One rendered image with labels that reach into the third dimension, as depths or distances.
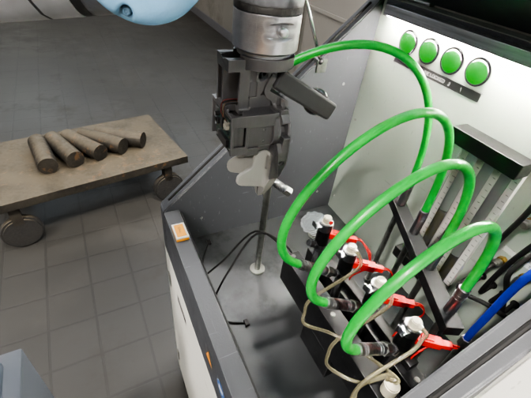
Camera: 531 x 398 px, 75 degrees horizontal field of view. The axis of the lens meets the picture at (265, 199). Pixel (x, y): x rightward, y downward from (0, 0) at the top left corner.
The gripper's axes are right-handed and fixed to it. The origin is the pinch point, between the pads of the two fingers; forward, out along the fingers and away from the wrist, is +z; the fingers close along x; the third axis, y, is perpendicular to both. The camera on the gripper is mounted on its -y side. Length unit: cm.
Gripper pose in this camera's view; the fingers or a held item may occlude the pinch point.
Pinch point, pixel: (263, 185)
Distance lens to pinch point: 53.4
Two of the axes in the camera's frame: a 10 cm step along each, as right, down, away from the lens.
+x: 4.3, 6.0, -6.7
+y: -9.0, 2.0, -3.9
